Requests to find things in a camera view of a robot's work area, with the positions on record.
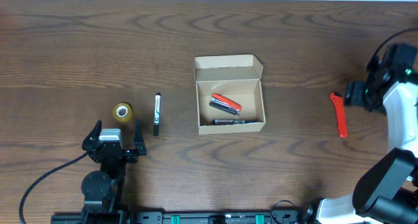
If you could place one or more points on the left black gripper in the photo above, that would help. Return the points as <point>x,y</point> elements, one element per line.
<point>115,153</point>

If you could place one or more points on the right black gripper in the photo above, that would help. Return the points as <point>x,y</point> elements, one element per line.
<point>354,93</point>

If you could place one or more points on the red utility knife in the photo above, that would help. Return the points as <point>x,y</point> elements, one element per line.
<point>338,103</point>

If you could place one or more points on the green black whiteboard marker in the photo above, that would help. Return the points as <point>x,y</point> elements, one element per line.
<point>157,114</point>

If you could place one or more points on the blue whiteboard marker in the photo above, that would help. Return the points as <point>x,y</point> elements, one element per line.
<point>230,122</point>

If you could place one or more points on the red stapler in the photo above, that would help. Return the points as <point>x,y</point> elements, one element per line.
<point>225,104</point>

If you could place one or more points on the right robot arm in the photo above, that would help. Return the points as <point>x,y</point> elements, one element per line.
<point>379,195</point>

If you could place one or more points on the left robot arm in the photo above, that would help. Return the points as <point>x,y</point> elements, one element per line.
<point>103,188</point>

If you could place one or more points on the yellow tape roll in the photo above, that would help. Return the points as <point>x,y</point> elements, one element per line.
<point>122,112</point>

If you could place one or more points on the open cardboard box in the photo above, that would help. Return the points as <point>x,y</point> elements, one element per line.
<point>229,94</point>

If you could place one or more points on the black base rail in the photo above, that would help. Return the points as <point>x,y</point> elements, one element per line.
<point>285,216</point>

